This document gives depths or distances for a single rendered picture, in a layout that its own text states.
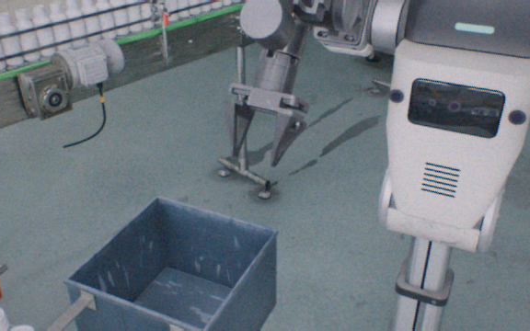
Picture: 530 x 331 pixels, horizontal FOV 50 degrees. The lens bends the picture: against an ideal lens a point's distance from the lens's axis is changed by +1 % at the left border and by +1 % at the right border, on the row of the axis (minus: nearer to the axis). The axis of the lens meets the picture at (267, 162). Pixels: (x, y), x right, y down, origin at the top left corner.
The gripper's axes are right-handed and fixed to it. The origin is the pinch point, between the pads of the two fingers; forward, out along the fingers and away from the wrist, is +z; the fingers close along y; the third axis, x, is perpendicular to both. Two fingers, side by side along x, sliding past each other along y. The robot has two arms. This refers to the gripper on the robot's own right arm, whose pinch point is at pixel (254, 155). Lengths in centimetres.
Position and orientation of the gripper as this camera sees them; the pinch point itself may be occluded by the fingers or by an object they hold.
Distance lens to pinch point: 80.1
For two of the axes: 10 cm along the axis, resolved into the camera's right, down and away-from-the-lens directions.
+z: -2.5, 9.7, 0.0
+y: 8.9, 2.3, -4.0
